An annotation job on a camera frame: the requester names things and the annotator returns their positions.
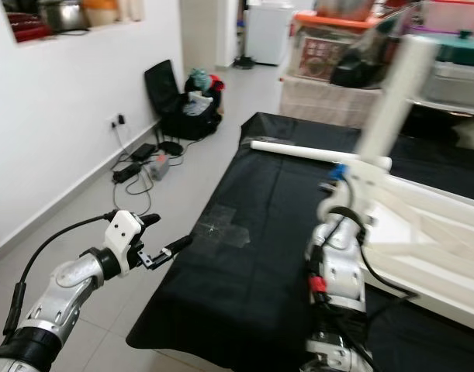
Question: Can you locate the white plastic table leg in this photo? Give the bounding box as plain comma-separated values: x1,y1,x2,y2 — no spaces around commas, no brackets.
250,139,366,166
314,35,441,233

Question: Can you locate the white plastic children table top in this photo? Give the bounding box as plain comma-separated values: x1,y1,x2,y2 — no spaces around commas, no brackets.
322,153,474,312

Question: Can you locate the black power strip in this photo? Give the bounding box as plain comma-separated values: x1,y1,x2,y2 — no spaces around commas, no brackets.
112,164,144,185

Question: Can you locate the grey electrical box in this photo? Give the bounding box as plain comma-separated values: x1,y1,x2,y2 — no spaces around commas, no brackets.
147,155,170,181

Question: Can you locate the clear tape patch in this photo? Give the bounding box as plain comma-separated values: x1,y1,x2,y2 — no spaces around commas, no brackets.
200,203,258,250

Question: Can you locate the black power adapter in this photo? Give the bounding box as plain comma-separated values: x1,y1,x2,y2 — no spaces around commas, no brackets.
130,143,157,162

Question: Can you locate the black wifi router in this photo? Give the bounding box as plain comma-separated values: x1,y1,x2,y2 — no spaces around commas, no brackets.
159,128,184,157

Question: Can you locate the beige cloth covered table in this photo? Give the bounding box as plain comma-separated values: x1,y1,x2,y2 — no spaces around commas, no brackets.
279,76,385,129

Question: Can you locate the white plastic bag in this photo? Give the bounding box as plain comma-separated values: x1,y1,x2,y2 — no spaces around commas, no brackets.
182,91,213,118

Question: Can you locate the black open suitcase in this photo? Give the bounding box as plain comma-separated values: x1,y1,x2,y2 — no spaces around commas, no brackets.
144,60,223,141

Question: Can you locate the shiny black bag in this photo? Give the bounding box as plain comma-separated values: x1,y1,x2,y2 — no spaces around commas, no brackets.
330,12,402,88

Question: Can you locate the white cabinet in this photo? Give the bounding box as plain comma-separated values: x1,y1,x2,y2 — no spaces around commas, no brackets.
244,0,296,65

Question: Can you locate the clear plastic storage container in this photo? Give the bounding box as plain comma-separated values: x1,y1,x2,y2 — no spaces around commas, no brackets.
419,58,474,111

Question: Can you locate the green round pot lid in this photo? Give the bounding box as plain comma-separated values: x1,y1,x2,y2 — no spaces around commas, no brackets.
419,31,474,63

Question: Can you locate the beige tub orange lid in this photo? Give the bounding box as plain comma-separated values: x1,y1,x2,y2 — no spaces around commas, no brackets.
81,0,122,28

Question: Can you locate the pink plastic container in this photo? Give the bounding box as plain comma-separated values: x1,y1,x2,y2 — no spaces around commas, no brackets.
419,0,474,36

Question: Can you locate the small steel pot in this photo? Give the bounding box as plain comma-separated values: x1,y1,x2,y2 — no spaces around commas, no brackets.
39,0,91,32

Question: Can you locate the dark red pot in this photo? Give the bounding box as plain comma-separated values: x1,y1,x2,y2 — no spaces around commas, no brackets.
8,12,52,43

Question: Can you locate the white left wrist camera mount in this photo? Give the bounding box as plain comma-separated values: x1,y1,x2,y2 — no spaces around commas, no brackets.
105,209,145,277

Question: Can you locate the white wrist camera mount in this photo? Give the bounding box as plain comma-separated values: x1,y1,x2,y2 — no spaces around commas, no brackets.
326,153,394,227
105,209,145,277

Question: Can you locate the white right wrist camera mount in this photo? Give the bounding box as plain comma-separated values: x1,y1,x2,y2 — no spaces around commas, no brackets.
326,153,394,227

